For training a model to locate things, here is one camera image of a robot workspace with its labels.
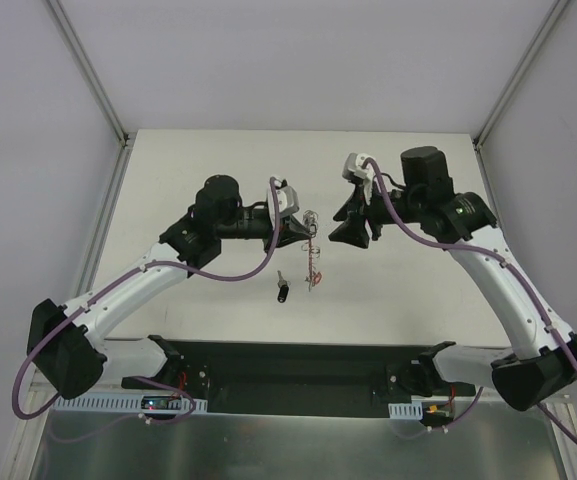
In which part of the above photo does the red-handled metal key organizer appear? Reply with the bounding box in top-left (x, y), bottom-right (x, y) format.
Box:
top-left (302, 210), bottom-right (322, 292)

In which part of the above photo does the black-headed key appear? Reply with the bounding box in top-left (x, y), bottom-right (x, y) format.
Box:
top-left (277, 270), bottom-right (290, 304)

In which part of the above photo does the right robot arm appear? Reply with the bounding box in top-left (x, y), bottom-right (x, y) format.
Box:
top-left (329, 146), bottom-right (577, 411)

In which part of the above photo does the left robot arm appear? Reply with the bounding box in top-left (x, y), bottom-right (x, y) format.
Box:
top-left (27, 175), bottom-right (308, 400)

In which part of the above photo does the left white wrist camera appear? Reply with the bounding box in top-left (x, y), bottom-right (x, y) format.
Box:
top-left (266, 177), bottom-right (300, 222)

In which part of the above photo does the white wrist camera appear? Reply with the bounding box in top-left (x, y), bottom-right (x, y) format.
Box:
top-left (342, 153), bottom-right (376, 204)
top-left (266, 177), bottom-right (300, 222)

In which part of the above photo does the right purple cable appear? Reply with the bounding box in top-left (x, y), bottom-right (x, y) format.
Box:
top-left (362, 155), bottom-right (577, 457)

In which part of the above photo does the purple cable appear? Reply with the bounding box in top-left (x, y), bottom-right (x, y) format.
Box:
top-left (362, 155), bottom-right (577, 457)
top-left (11, 176), bottom-right (289, 443)

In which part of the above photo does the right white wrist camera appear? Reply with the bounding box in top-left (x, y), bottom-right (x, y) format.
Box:
top-left (342, 153), bottom-right (376, 204)

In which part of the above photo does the left aluminium frame post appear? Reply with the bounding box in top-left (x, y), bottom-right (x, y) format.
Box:
top-left (44, 0), bottom-right (135, 146)

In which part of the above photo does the aluminium frame post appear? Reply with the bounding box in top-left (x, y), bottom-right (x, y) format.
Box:
top-left (44, 0), bottom-right (135, 146)
top-left (472, 0), bottom-right (574, 149)

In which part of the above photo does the right aluminium frame post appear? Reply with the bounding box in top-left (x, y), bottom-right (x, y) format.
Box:
top-left (472, 0), bottom-right (574, 149)

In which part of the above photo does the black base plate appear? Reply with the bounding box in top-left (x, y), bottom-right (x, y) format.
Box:
top-left (120, 339), bottom-right (489, 416)

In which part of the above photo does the right white cable duct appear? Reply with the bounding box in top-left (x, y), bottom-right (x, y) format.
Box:
top-left (388, 401), bottom-right (424, 421)

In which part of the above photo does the white cable duct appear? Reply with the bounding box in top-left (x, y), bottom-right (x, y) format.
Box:
top-left (52, 393), bottom-right (208, 414)
top-left (388, 401), bottom-right (424, 421)

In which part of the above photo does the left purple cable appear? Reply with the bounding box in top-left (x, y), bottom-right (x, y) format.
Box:
top-left (11, 176), bottom-right (289, 443)

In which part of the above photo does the left white cable duct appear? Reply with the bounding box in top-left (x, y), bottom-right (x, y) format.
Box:
top-left (52, 393), bottom-right (208, 414)

